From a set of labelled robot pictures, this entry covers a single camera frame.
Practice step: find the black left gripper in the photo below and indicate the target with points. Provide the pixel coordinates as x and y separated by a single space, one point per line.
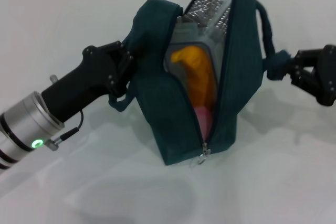
84 87

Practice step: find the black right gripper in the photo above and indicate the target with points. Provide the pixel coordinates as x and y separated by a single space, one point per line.
329 69

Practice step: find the dark teal fabric bag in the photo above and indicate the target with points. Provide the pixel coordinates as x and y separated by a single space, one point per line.
157 103

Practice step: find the yellow banana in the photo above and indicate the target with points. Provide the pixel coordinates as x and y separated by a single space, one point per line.
194 61

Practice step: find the clear container with blue rim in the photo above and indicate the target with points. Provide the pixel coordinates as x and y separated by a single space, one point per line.
187 32

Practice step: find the pink peach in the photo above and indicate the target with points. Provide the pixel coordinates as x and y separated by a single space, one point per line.
203 121

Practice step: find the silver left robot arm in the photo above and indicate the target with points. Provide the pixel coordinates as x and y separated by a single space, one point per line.
23 134

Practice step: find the silver left wrist port stub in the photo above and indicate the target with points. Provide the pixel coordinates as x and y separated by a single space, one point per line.
53 79

